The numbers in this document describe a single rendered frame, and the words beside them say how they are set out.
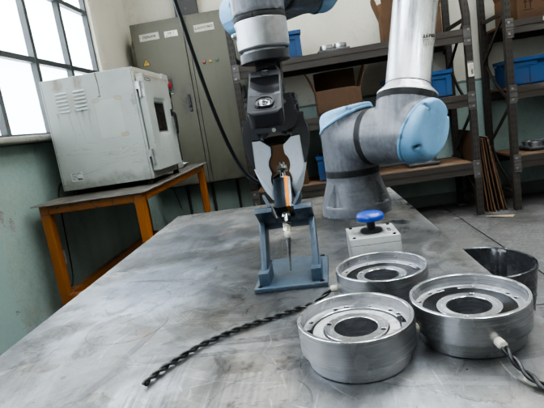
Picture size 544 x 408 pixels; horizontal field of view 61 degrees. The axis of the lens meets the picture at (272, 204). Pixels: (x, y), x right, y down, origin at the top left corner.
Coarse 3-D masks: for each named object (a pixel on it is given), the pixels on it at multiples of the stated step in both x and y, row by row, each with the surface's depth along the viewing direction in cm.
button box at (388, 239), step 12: (348, 228) 71; (360, 228) 70; (384, 228) 68; (348, 240) 68; (360, 240) 64; (372, 240) 64; (384, 240) 64; (396, 240) 64; (360, 252) 65; (372, 252) 65
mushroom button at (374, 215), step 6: (366, 210) 68; (372, 210) 67; (378, 210) 67; (360, 216) 66; (366, 216) 66; (372, 216) 65; (378, 216) 65; (360, 222) 66; (366, 222) 66; (372, 222) 67; (372, 228) 67
